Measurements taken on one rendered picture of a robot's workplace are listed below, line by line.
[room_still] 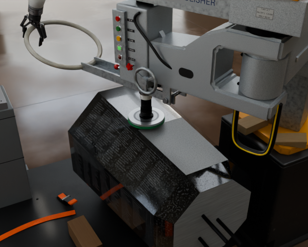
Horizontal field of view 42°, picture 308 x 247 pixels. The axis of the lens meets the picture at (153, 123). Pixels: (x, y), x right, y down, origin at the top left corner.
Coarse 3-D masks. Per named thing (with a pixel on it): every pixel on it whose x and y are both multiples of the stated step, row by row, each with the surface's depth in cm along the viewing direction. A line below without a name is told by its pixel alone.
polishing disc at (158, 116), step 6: (138, 108) 241; (156, 108) 241; (132, 114) 235; (138, 114) 235; (156, 114) 235; (162, 114) 235; (132, 120) 229; (138, 120) 229; (144, 120) 229; (150, 120) 229; (156, 120) 229; (162, 120) 230; (144, 126) 225
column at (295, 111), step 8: (296, 80) 227; (304, 80) 224; (288, 88) 231; (296, 88) 229; (304, 88) 226; (288, 96) 234; (296, 96) 231; (304, 96) 228; (288, 104) 236; (296, 104) 233; (304, 104) 231; (288, 112) 238; (296, 112) 235; (304, 112) 237; (272, 120) 247; (280, 120) 244; (288, 120) 241; (296, 120) 238; (304, 120) 246; (288, 128) 243; (296, 128) 240
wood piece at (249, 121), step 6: (240, 120) 243; (246, 120) 243; (252, 120) 243; (258, 120) 243; (264, 120) 243; (240, 126) 239; (246, 126) 237; (252, 126) 237; (258, 126) 241; (264, 126) 245; (246, 132) 237
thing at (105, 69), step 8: (88, 64) 238; (96, 64) 249; (104, 64) 245; (112, 64) 240; (88, 72) 240; (96, 72) 235; (104, 72) 231; (112, 72) 239; (112, 80) 230; (120, 80) 225; (136, 88) 220; (152, 88) 213; (152, 96) 215; (160, 96) 212; (184, 96) 216
